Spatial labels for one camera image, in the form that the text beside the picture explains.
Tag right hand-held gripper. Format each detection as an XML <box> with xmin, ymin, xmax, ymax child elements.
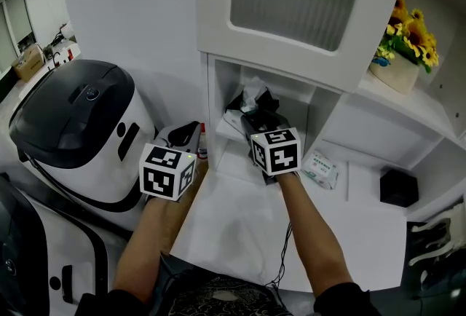
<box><xmin>240</xmin><ymin>109</ymin><xmax>303</xmax><ymax>186</ymax></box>

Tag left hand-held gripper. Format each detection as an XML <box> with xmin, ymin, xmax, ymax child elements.
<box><xmin>139</xmin><ymin>120</ymin><xmax>203</xmax><ymax>202</ymax></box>

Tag dark green tissues pack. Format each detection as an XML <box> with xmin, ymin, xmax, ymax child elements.
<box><xmin>224</xmin><ymin>76</ymin><xmax>282</xmax><ymax>133</ymax></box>

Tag person's left forearm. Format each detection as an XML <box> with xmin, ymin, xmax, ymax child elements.
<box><xmin>111</xmin><ymin>196</ymin><xmax>185</xmax><ymax>304</ymax></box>

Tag person's right forearm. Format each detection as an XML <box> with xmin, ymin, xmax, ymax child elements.
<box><xmin>278</xmin><ymin>172</ymin><xmax>352</xmax><ymax>299</ymax></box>

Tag white desk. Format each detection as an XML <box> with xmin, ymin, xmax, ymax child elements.
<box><xmin>169</xmin><ymin>149</ymin><xmax>412</xmax><ymax>296</ymax></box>

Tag white shelf cabinet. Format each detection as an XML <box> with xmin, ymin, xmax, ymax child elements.
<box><xmin>196</xmin><ymin>0</ymin><xmax>466</xmax><ymax>213</ymax></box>

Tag white wet wipes pack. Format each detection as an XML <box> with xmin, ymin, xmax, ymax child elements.
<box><xmin>301</xmin><ymin>149</ymin><xmax>339</xmax><ymax>191</ymax></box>

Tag red capped clear bottle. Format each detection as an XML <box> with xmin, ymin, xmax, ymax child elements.
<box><xmin>198</xmin><ymin>122</ymin><xmax>209</xmax><ymax>161</ymax></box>

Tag white black service robot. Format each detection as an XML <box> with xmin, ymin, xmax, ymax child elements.
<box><xmin>9</xmin><ymin>59</ymin><xmax>172</xmax><ymax>232</ymax></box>
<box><xmin>0</xmin><ymin>172</ymin><xmax>110</xmax><ymax>316</ymax></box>

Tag small black box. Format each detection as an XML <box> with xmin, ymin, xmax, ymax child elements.
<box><xmin>379</xmin><ymin>168</ymin><xmax>419</xmax><ymax>209</ymax></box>

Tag person's black patterned shirt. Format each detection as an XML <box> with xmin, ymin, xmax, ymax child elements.
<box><xmin>74</xmin><ymin>272</ymin><xmax>382</xmax><ymax>316</ymax></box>

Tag potted yellow sunflowers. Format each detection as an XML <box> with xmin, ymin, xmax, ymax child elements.
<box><xmin>368</xmin><ymin>0</ymin><xmax>441</xmax><ymax>95</ymax></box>

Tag cluttered white background table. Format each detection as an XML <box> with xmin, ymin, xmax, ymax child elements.
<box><xmin>17</xmin><ymin>23</ymin><xmax>82</xmax><ymax>90</ymax></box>

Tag brown cardboard box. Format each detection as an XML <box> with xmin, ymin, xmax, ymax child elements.
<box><xmin>13</xmin><ymin>47</ymin><xmax>45</xmax><ymax>82</ymax></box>

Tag black cable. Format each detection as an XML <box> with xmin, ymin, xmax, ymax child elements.
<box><xmin>265</xmin><ymin>221</ymin><xmax>294</xmax><ymax>293</ymax></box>

